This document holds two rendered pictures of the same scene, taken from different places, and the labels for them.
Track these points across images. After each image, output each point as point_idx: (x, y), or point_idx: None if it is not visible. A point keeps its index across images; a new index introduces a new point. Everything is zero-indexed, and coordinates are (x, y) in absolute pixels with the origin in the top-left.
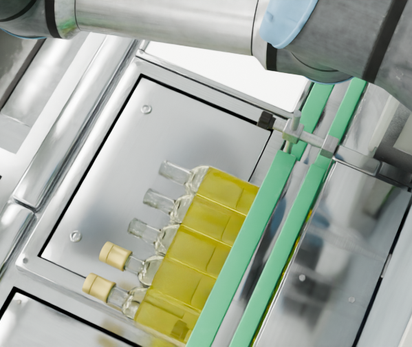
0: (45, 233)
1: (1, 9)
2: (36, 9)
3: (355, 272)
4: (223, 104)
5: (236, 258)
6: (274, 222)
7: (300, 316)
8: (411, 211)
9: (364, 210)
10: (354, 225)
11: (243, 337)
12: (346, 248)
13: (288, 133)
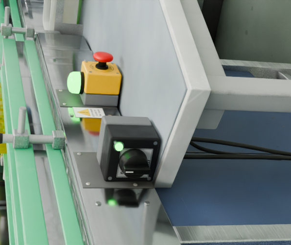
0: None
1: None
2: None
3: (79, 55)
4: None
5: (10, 65)
6: (21, 55)
7: (64, 67)
8: (89, 30)
9: (65, 41)
10: (65, 44)
11: (39, 83)
12: (67, 50)
13: (5, 26)
